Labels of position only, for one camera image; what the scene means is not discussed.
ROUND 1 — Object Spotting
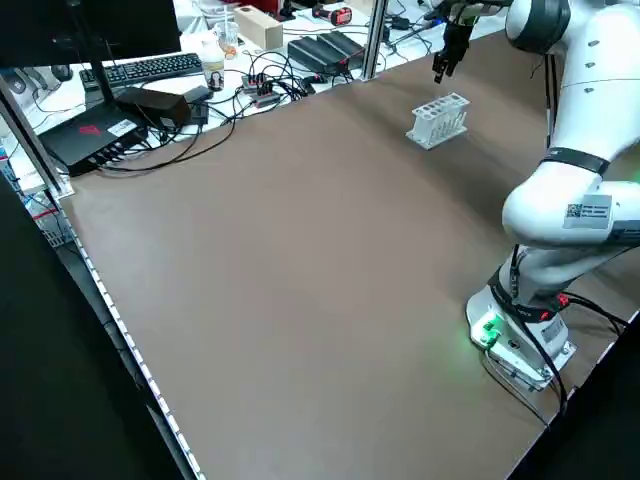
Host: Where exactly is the light wooden box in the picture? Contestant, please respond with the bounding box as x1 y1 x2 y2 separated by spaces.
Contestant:
233 5 285 50

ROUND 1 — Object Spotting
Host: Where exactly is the clear plastic cup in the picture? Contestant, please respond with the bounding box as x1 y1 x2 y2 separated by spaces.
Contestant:
214 7 242 51

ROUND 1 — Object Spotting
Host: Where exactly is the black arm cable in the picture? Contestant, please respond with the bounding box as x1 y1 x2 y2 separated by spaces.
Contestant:
509 49 561 311

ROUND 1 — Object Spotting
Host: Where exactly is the aluminium frame post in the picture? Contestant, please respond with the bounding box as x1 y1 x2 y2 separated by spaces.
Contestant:
360 0 390 80
0 74 75 197

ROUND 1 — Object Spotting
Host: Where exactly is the dark power brick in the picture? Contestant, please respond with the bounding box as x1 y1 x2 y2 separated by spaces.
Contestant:
113 87 195 132

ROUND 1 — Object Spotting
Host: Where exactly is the black power supply box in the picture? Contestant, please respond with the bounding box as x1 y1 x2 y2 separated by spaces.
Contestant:
317 30 367 64
287 35 346 69

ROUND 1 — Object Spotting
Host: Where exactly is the red and black tool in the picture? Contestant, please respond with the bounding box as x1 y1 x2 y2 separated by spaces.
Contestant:
311 2 355 27

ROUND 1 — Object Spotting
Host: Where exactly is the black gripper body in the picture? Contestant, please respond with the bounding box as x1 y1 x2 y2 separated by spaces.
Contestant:
442 7 476 49

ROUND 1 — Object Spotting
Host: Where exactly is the black base cable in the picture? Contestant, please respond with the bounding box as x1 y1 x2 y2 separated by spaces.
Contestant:
479 319 571 426
542 292 629 334

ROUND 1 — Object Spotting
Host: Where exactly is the white test tube rack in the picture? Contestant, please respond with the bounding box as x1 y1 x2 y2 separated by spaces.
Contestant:
403 92 472 151

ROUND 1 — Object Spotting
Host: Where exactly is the black computer monitor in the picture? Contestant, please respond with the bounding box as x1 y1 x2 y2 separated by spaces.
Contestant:
0 0 182 67

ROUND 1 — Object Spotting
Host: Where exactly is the black box with red logo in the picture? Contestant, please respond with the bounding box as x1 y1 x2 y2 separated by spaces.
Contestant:
38 97 151 179

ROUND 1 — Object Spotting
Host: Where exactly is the printed paper cup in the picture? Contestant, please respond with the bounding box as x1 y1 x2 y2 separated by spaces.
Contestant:
201 38 226 92

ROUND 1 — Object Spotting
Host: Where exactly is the black monitor stand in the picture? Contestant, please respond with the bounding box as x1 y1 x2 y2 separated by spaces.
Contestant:
69 0 117 106

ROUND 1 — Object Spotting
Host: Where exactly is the long black cable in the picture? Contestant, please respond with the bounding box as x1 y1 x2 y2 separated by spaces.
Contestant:
97 117 237 174

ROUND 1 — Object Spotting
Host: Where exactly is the black keyboard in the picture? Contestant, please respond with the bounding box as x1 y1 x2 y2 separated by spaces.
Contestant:
78 52 204 90

